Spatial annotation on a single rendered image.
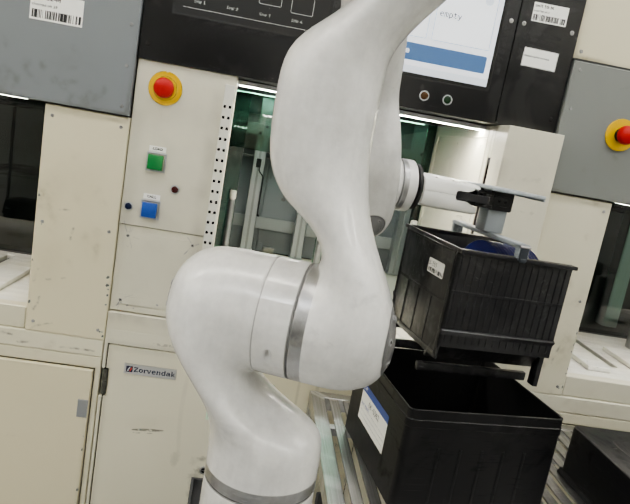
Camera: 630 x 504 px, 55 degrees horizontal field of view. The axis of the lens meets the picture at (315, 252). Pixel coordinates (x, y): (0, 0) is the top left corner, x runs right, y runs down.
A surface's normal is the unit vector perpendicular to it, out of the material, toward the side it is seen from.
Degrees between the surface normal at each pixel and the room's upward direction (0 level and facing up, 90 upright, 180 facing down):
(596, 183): 90
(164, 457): 90
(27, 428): 90
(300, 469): 82
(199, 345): 91
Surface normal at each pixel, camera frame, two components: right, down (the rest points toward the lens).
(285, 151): -0.67, 0.10
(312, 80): -0.28, 0.09
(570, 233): 0.07, 0.20
